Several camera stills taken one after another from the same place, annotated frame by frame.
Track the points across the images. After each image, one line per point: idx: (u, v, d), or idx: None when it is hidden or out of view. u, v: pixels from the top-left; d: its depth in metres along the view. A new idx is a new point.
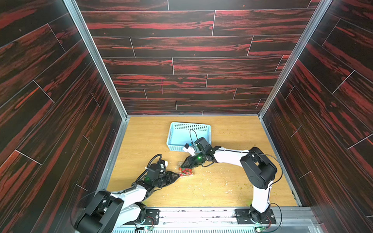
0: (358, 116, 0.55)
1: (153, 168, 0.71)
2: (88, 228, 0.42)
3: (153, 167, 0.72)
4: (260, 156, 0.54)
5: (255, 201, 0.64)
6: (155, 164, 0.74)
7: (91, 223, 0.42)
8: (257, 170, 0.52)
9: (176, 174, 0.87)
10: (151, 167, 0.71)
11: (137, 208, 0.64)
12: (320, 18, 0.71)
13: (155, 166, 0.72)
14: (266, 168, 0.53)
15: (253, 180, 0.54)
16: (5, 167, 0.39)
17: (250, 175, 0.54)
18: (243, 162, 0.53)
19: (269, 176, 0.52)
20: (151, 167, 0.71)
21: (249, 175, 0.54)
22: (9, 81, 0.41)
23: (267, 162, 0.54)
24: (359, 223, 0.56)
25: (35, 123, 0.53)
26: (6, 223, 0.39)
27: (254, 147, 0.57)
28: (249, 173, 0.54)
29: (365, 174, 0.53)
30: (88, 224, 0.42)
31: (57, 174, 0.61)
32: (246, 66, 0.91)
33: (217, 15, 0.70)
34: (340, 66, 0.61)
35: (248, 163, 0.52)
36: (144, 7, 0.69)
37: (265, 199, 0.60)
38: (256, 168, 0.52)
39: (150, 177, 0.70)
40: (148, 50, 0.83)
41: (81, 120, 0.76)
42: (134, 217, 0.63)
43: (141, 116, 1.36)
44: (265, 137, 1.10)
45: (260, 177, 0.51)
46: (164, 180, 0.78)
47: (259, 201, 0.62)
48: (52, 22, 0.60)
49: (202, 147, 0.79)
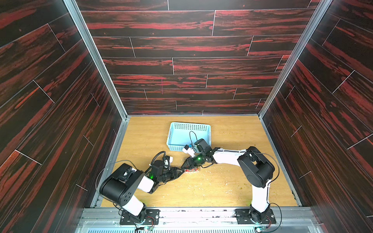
0: (358, 116, 0.55)
1: (156, 164, 0.74)
2: (113, 190, 0.47)
3: (158, 163, 0.75)
4: (258, 156, 0.55)
5: (254, 199, 0.64)
6: (159, 161, 0.77)
7: (116, 186, 0.47)
8: (254, 168, 0.53)
9: (180, 168, 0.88)
10: (155, 164, 0.74)
11: (140, 205, 0.65)
12: (320, 18, 0.71)
13: (159, 163, 0.76)
14: (264, 166, 0.54)
15: (252, 179, 0.54)
16: (5, 167, 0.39)
17: (248, 174, 0.54)
18: (240, 162, 0.54)
19: (267, 175, 0.53)
20: (155, 164, 0.74)
21: (246, 174, 0.55)
22: (9, 81, 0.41)
23: (265, 160, 0.55)
24: (359, 223, 0.56)
25: (35, 123, 0.53)
26: (6, 223, 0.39)
27: (252, 146, 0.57)
28: (246, 172, 0.54)
29: (365, 174, 0.53)
30: (113, 187, 0.47)
31: (57, 174, 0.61)
32: (246, 66, 0.91)
33: (217, 15, 0.70)
34: (340, 66, 0.62)
35: (246, 162, 0.53)
36: (144, 7, 0.69)
37: (265, 199, 0.61)
38: (254, 167, 0.53)
39: (155, 174, 0.73)
40: (148, 50, 0.83)
41: (81, 119, 0.76)
42: (136, 212, 0.64)
43: (141, 116, 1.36)
44: (265, 137, 1.10)
45: (257, 175, 0.52)
46: (168, 176, 0.81)
47: (259, 200, 0.62)
48: (52, 22, 0.60)
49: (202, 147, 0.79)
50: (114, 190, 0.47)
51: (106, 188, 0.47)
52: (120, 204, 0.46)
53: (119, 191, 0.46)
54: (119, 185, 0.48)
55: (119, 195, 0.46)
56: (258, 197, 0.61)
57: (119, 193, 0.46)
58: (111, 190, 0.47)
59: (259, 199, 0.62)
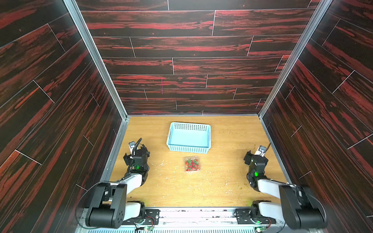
0: (358, 116, 0.55)
1: (139, 155, 0.70)
2: (102, 217, 0.43)
3: (138, 153, 0.71)
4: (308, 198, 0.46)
5: (267, 205, 0.61)
6: (139, 150, 0.73)
7: (104, 212, 0.43)
8: (296, 206, 0.44)
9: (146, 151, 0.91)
10: (137, 154, 0.70)
11: (137, 204, 0.65)
12: (320, 18, 0.71)
13: (140, 153, 0.71)
14: (313, 214, 0.43)
15: (288, 218, 0.46)
16: (5, 167, 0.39)
17: (285, 207, 0.47)
18: (281, 189, 0.48)
19: (311, 224, 0.42)
20: (138, 154, 0.70)
21: (284, 207, 0.47)
22: (9, 81, 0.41)
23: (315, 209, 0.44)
24: (359, 223, 0.56)
25: (35, 123, 0.53)
26: (6, 224, 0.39)
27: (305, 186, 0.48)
28: (285, 205, 0.47)
29: (365, 174, 0.53)
30: (100, 214, 0.43)
31: (57, 174, 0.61)
32: (246, 66, 0.91)
33: (217, 15, 0.70)
34: (340, 66, 0.61)
35: (289, 196, 0.46)
36: (144, 7, 0.69)
37: (277, 216, 0.54)
38: (296, 204, 0.45)
39: (140, 163, 0.70)
40: (148, 50, 0.83)
41: (81, 119, 0.76)
42: (136, 212, 0.64)
43: (141, 116, 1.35)
44: (265, 137, 1.10)
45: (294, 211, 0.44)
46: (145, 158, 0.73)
47: (269, 207, 0.60)
48: (52, 22, 0.60)
49: (256, 166, 0.71)
50: (103, 217, 0.42)
51: (94, 217, 0.43)
52: (117, 224, 0.44)
53: (108, 216, 0.43)
54: (107, 211, 0.43)
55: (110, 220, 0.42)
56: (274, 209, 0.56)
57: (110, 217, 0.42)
58: (99, 218, 0.42)
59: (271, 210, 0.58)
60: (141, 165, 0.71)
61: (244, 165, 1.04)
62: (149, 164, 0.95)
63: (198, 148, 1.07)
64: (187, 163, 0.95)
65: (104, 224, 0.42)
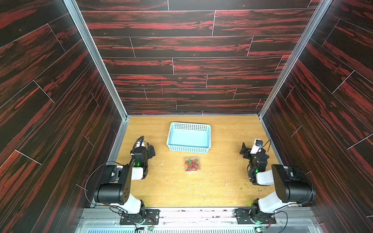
0: (358, 116, 0.55)
1: (139, 151, 0.74)
2: (110, 193, 0.46)
3: (139, 150, 0.75)
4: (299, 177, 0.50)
5: (264, 197, 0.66)
6: (139, 147, 0.77)
7: (111, 189, 0.47)
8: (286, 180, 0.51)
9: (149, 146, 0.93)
10: (137, 151, 0.74)
11: (138, 201, 0.66)
12: (320, 18, 0.71)
13: (140, 149, 0.75)
14: (303, 186, 0.47)
15: (279, 191, 0.50)
16: (5, 167, 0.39)
17: (277, 182, 0.51)
18: (273, 166, 0.54)
19: (300, 195, 0.46)
20: (138, 151, 0.74)
21: (277, 183, 0.52)
22: (9, 81, 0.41)
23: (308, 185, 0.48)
24: (359, 223, 0.56)
25: (35, 123, 0.53)
26: (6, 223, 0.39)
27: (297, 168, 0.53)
28: (277, 180, 0.51)
29: (365, 174, 0.53)
30: (108, 191, 0.46)
31: (56, 174, 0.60)
32: (246, 66, 0.91)
33: (217, 15, 0.70)
34: (340, 66, 0.61)
35: (279, 171, 0.52)
36: (144, 7, 0.69)
37: (275, 205, 0.56)
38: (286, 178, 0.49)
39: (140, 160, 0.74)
40: (148, 50, 0.83)
41: (81, 119, 0.76)
42: (136, 208, 0.64)
43: (141, 116, 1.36)
44: (265, 137, 1.10)
45: (283, 182, 0.48)
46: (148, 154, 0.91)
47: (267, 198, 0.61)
48: (52, 22, 0.60)
49: (257, 163, 0.74)
50: (112, 193, 0.46)
51: (102, 193, 0.46)
52: (123, 201, 0.47)
53: (115, 192, 0.46)
54: (114, 188, 0.47)
55: (117, 195, 0.46)
56: (271, 197, 0.59)
57: (117, 193, 0.46)
58: (107, 194, 0.46)
59: (268, 199, 0.60)
60: (142, 161, 0.75)
61: (244, 165, 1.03)
62: (149, 164, 0.95)
63: (198, 148, 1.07)
64: (187, 163, 0.95)
65: (111, 199, 0.46)
